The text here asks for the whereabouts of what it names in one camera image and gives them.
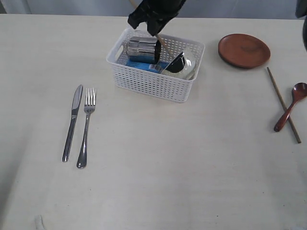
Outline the white bowl dark inside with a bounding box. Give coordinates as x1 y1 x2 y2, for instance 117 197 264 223
161 48 196 80

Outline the silver fork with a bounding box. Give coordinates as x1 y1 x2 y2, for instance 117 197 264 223
76 88 96 169

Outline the white perforated plastic basket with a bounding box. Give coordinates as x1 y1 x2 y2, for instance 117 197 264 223
106 27 205 103

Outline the reddish wooden spoon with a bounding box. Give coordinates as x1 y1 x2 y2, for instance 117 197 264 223
274 82 307 132

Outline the shiny steel cup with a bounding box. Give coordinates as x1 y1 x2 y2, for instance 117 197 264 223
127 36 158 64

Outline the blue tissue packet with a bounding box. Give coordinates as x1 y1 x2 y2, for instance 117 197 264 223
126 60 169 73

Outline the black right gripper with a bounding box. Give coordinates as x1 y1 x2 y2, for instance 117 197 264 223
128 0 186 64

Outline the wooden chopstick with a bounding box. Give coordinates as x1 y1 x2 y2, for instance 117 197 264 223
129 0 172 57
266 67 302 144

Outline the brown wooden plate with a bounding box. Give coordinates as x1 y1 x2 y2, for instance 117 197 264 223
218 34 271 69

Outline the dark object at right edge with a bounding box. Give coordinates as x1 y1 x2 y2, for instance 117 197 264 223
295 0 307 52

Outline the silver table knife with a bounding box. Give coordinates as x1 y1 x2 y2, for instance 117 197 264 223
62 85 83 162

